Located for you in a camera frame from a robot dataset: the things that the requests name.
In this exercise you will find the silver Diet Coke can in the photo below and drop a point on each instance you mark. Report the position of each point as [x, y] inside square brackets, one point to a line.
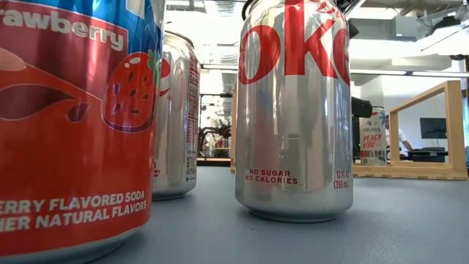
[293, 128]

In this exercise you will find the Celsius Peach Vibe can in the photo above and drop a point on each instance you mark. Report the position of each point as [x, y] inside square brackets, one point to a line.
[373, 139]

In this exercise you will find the wooden slatted shelf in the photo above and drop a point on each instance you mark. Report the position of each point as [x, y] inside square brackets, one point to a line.
[454, 128]

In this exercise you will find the silver can red logo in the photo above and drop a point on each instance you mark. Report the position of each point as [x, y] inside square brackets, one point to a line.
[176, 128]

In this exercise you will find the long ceiling light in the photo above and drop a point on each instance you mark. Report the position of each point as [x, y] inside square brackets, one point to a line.
[377, 72]

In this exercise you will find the blue-grey table mat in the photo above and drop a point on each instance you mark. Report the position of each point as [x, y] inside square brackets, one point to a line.
[366, 220]

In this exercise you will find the red Fanta strawberry can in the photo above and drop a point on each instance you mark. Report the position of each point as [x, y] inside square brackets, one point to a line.
[73, 146]

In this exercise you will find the person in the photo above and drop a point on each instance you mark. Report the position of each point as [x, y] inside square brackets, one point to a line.
[401, 139]

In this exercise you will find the dark desk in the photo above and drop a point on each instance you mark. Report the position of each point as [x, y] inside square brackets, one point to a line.
[427, 154]

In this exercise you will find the black wall monitor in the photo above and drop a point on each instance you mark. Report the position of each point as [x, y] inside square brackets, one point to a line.
[433, 128]

